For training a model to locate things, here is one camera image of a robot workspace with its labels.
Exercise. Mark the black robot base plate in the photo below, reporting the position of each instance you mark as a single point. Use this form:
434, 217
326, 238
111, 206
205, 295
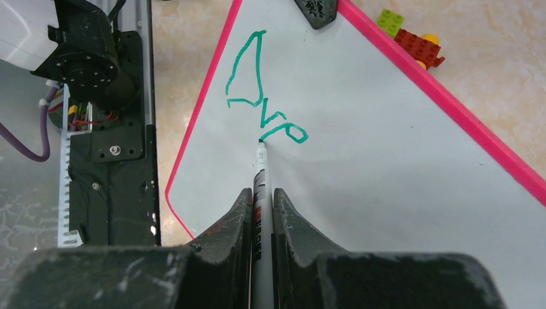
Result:
114, 197

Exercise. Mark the white slotted cable duct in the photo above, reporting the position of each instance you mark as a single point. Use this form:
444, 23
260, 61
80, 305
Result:
66, 238

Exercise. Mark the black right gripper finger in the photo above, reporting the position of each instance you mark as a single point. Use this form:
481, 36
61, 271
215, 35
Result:
315, 272
318, 13
211, 271

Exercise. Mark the red yellow green toy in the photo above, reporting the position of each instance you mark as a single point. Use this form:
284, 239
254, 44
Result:
424, 49

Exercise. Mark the pink framed whiteboard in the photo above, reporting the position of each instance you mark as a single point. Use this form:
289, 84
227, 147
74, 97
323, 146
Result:
370, 147

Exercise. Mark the green capped whiteboard marker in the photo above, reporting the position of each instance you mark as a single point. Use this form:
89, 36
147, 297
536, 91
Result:
262, 282

